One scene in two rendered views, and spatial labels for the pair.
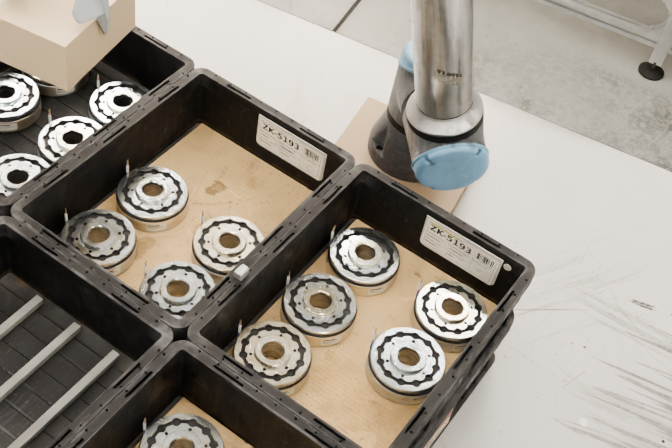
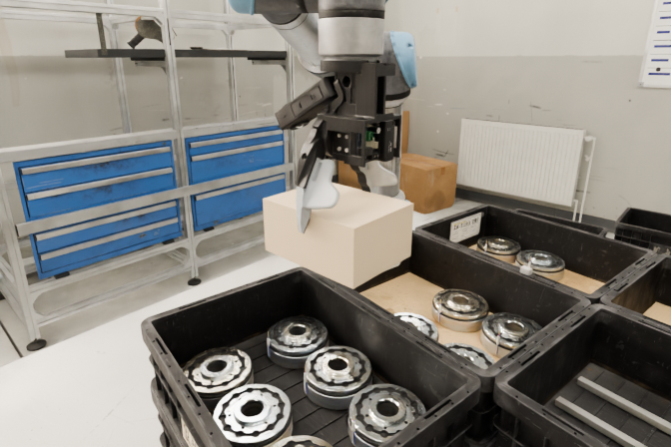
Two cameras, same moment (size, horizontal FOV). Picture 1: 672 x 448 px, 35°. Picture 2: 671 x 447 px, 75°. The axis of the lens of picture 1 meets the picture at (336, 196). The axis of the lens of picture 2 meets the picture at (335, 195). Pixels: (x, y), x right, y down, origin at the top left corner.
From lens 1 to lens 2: 1.43 m
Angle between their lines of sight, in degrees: 60
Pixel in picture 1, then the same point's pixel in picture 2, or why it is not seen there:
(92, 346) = (572, 396)
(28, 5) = (346, 212)
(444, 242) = (459, 230)
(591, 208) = not seen: hidden behind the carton
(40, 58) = (394, 238)
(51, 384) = (629, 428)
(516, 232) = not seen: hidden behind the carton
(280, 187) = (391, 287)
